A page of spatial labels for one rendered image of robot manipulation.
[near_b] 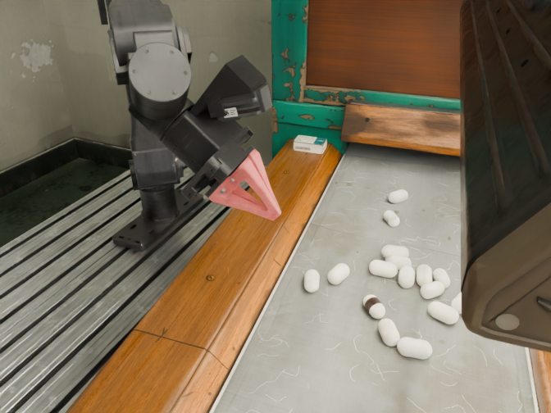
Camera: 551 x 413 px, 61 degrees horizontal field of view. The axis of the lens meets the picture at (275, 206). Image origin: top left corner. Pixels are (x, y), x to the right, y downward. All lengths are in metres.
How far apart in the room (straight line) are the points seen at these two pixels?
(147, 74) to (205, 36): 1.72
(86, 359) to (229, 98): 0.38
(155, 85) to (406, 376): 0.38
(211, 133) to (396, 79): 0.51
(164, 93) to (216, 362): 0.28
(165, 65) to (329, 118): 0.55
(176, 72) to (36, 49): 2.30
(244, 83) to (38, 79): 2.33
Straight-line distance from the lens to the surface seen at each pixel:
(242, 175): 0.51
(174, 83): 0.45
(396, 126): 0.90
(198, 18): 2.18
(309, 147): 0.92
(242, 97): 0.48
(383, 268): 0.63
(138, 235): 0.85
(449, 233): 0.76
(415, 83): 0.93
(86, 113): 2.79
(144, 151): 0.80
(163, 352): 0.52
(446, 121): 0.90
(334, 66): 0.95
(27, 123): 2.73
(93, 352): 0.67
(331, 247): 0.69
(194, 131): 0.50
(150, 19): 0.56
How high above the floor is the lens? 1.14
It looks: 31 degrees down
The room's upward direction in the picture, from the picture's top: straight up
